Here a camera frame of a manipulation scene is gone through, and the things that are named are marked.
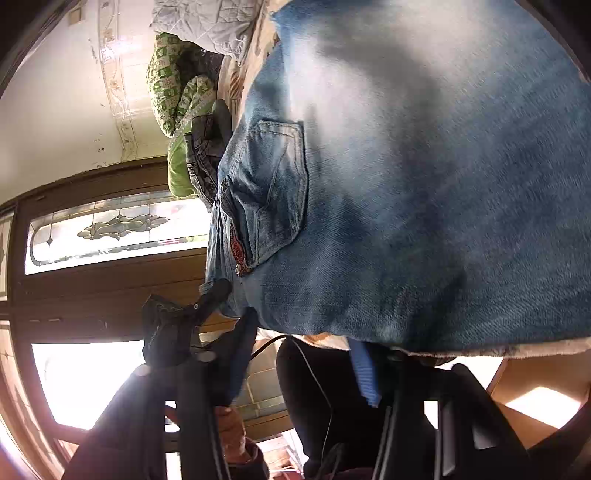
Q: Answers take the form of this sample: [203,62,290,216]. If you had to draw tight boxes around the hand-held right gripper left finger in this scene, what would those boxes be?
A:
[62,307,260,480]

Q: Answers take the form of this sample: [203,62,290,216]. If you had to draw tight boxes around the grey quilted pillow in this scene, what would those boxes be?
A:
[152,0,265,65]

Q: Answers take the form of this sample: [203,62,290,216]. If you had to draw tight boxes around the person's dark clothing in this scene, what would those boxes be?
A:
[276,338,439,480]

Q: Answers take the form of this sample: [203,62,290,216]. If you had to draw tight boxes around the stained glass wooden door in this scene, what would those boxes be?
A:
[0,156,289,480]

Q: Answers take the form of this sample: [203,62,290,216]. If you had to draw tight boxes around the black cable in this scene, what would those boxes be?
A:
[250,335,345,478]

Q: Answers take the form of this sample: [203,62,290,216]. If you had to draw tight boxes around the leaf print cream blanket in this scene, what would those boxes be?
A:
[217,0,591,363]

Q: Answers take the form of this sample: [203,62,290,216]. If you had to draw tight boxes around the person's left forearm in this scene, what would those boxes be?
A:
[225,438,271,480]

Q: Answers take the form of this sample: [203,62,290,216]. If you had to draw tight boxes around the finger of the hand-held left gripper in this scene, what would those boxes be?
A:
[191,278,233,324]

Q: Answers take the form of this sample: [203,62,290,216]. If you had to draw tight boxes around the person's left hand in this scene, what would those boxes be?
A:
[215,404,256,465]

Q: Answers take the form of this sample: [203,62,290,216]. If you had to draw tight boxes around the dark grey folded jeans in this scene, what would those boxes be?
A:
[184,99,234,214]

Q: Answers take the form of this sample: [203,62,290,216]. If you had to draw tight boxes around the light blue denim pants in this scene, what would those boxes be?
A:
[201,0,591,356]

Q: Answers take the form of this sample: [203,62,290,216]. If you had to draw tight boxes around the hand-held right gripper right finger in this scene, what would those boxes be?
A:
[350,340,534,480]

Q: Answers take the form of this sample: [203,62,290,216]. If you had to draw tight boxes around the green patterned quilt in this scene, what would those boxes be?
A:
[147,31,219,199]

